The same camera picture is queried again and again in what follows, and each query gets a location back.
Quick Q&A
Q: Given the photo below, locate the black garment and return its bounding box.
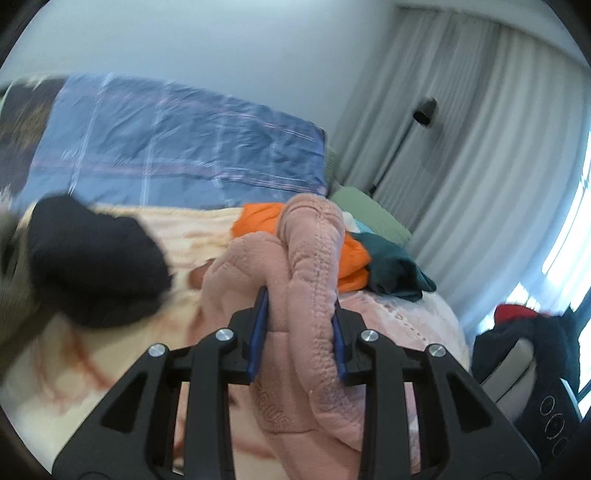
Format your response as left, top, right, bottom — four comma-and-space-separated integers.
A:
28, 195, 172, 328

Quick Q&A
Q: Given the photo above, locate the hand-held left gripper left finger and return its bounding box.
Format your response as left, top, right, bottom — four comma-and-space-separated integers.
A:
52, 286, 269, 480

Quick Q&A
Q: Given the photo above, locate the green pillow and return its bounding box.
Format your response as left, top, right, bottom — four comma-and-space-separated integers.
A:
330, 187, 413, 245

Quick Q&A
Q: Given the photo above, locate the dark teal garment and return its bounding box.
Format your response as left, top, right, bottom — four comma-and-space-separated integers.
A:
350, 231, 437, 303

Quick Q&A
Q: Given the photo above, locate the red cloth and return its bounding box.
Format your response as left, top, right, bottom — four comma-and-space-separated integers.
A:
494, 302, 540, 322

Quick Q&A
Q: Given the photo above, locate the black clothes pile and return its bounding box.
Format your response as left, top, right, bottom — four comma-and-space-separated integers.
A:
473, 313, 581, 393

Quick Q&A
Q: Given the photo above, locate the dark floral bedspread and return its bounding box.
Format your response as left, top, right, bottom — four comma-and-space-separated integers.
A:
0, 76, 65, 186

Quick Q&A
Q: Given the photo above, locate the pink quilted jacket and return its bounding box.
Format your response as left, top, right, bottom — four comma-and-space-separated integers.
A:
199, 193, 370, 454

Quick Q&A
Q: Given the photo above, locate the grey curtain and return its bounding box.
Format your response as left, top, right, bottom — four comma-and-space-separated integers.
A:
330, 9, 591, 333

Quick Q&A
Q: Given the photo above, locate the olive brown garment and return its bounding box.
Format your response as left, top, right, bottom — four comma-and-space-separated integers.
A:
0, 210, 52, 380

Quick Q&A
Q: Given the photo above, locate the orange garment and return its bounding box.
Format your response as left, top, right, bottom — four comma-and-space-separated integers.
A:
232, 203, 371, 292

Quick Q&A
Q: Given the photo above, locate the black floor lamp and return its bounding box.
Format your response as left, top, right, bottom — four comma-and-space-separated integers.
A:
369, 97, 438, 195

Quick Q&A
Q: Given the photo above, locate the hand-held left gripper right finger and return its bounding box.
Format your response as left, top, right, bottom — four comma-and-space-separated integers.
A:
331, 302, 542, 480

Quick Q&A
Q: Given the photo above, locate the blue plaid quilt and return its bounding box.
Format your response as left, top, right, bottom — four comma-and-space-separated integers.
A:
11, 73, 329, 210

